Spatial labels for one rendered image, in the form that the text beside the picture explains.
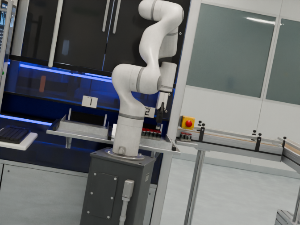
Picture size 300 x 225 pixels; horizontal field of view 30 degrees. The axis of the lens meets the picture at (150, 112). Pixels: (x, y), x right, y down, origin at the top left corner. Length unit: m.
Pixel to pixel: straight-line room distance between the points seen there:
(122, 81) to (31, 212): 1.19
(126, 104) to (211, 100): 5.49
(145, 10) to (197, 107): 5.29
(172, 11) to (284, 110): 5.68
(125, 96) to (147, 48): 0.25
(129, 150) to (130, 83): 0.30
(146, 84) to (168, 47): 0.49
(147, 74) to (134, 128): 0.25
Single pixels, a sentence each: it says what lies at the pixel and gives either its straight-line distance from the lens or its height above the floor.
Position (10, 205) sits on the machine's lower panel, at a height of 0.34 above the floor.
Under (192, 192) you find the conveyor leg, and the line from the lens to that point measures 3.54.
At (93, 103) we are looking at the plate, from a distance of 3.26.
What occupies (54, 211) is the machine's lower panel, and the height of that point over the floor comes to 0.35.
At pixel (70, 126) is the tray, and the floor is 0.90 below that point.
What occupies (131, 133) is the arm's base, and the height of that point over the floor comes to 0.98.
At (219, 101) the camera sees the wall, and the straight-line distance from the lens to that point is 8.02.
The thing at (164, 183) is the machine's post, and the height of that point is 0.62.
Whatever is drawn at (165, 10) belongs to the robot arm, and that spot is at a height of 1.56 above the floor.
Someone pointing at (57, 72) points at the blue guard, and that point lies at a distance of 3.27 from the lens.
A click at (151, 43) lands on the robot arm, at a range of 2.63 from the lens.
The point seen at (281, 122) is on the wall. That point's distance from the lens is 8.26.
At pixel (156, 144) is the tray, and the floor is 0.89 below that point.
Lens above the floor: 1.33
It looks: 5 degrees down
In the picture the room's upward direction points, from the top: 10 degrees clockwise
